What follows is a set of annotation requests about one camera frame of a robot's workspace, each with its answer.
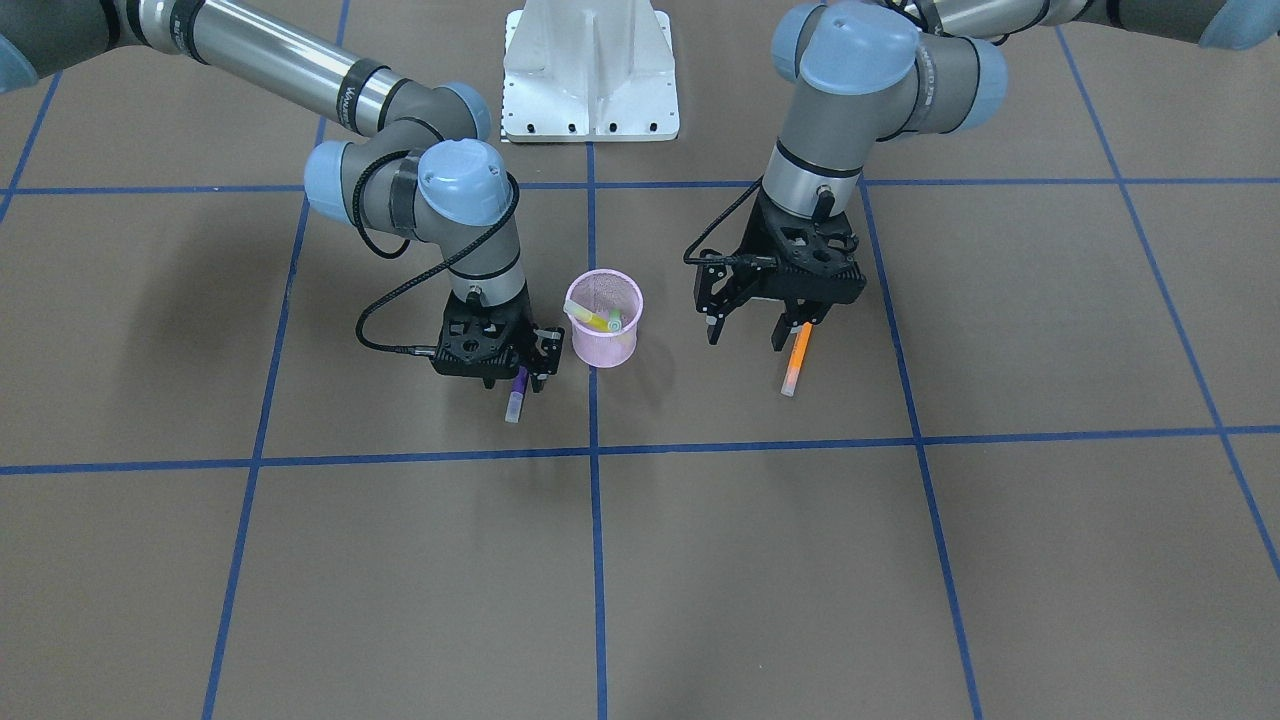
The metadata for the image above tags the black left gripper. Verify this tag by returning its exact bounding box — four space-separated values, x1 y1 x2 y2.
696 190 867 352

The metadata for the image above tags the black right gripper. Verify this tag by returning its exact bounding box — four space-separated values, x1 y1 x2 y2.
430 296 564 393

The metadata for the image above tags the yellow highlighter pen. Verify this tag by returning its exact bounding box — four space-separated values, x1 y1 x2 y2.
563 299 609 333

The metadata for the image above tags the orange highlighter pen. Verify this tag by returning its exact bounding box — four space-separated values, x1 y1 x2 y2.
780 323 813 398

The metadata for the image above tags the purple highlighter pen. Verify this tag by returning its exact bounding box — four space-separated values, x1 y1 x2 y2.
504 366 529 424

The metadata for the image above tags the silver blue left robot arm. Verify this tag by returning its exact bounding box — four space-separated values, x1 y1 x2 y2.
684 1 1279 350

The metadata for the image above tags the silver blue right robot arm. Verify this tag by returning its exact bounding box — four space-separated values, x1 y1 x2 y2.
1 1 564 392

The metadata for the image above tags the pink mesh pen holder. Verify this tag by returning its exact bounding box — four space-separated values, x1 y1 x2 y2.
563 269 644 368

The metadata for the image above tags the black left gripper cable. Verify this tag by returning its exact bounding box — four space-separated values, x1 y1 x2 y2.
684 181 765 266

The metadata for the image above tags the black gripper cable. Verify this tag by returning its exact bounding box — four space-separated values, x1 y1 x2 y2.
684 181 765 266
356 149 521 357

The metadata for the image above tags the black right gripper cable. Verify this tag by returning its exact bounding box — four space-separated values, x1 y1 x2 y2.
356 149 521 357

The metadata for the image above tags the white pedestal column base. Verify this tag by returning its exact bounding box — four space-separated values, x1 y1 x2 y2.
500 1 681 143

